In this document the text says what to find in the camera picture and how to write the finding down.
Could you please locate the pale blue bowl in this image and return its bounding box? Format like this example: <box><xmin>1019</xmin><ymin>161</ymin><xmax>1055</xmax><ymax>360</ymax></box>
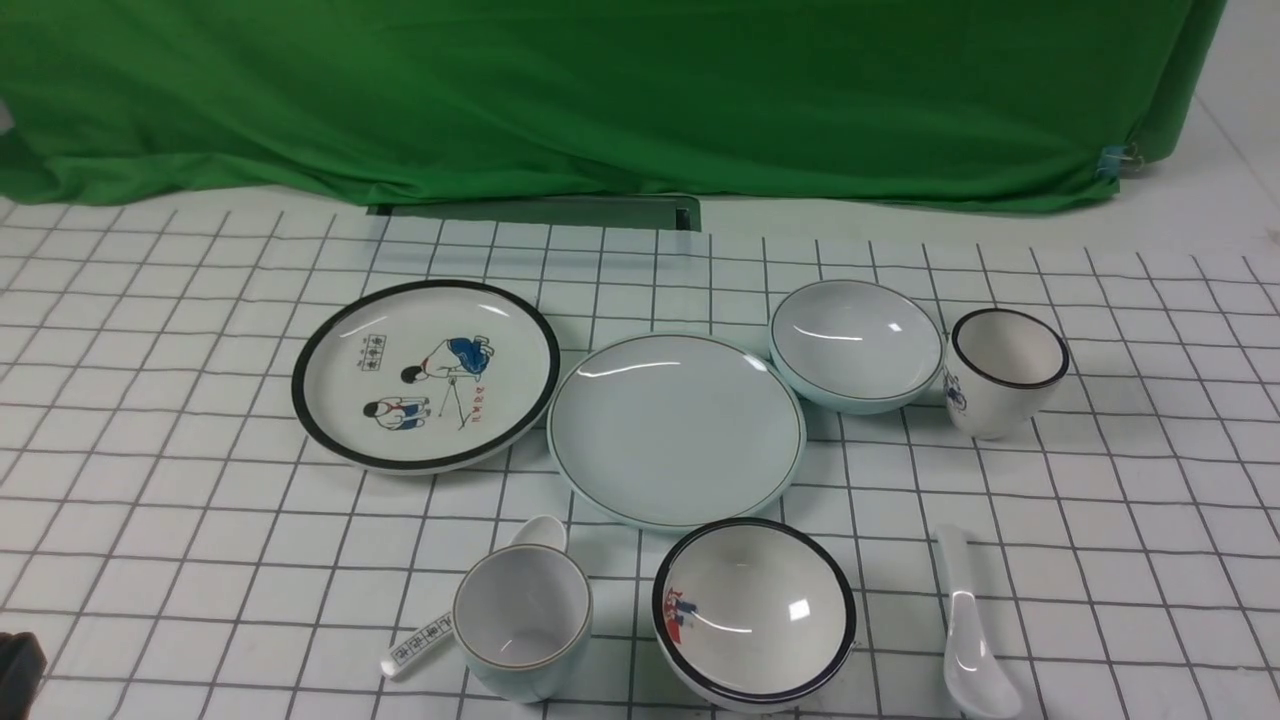
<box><xmin>768</xmin><ymin>279</ymin><xmax>945</xmax><ymax>416</ymax></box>

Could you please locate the pale blue cup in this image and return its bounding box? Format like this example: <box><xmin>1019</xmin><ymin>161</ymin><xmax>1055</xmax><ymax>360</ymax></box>
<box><xmin>452</xmin><ymin>544</ymin><xmax>594</xmax><ymax>705</ymax></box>

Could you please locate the plain white spoon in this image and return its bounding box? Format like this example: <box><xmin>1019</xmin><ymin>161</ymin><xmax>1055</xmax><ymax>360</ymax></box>
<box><xmin>933</xmin><ymin>524</ymin><xmax>1023</xmax><ymax>719</ymax></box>

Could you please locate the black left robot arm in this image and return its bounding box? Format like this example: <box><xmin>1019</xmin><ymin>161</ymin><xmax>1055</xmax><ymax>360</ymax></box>
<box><xmin>1</xmin><ymin>632</ymin><xmax>47</xmax><ymax>720</ymax></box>

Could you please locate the pale blue plain plate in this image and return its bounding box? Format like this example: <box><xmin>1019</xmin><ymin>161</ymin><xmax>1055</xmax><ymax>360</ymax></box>
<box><xmin>547</xmin><ymin>332</ymin><xmax>806</xmax><ymax>534</ymax></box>

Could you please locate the white spoon with label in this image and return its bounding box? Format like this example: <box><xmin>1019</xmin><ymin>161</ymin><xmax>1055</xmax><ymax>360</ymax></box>
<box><xmin>379</xmin><ymin>515</ymin><xmax>568</xmax><ymax>680</ymax></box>

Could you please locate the black-rimmed illustrated plate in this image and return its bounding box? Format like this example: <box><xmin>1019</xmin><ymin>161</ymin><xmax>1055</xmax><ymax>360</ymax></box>
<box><xmin>291</xmin><ymin>279</ymin><xmax>561</xmax><ymax>477</ymax></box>

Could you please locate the black-rimmed white bowl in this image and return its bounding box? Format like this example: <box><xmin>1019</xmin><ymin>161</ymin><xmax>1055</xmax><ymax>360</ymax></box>
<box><xmin>650</xmin><ymin>518</ymin><xmax>858</xmax><ymax>714</ymax></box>

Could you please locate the green backdrop cloth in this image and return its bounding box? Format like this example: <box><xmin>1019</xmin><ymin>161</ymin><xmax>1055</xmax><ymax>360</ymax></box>
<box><xmin>1</xmin><ymin>1</ymin><xmax>1225</xmax><ymax>214</ymax></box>

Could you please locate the white black-rimmed bicycle cup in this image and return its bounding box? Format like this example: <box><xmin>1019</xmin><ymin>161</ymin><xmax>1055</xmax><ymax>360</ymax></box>
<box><xmin>943</xmin><ymin>307</ymin><xmax>1071</xmax><ymax>439</ymax></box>

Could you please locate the blue binder clip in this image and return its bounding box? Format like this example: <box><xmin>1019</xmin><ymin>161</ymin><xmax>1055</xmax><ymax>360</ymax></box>
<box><xmin>1094</xmin><ymin>143</ymin><xmax>1146</xmax><ymax>179</ymax></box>

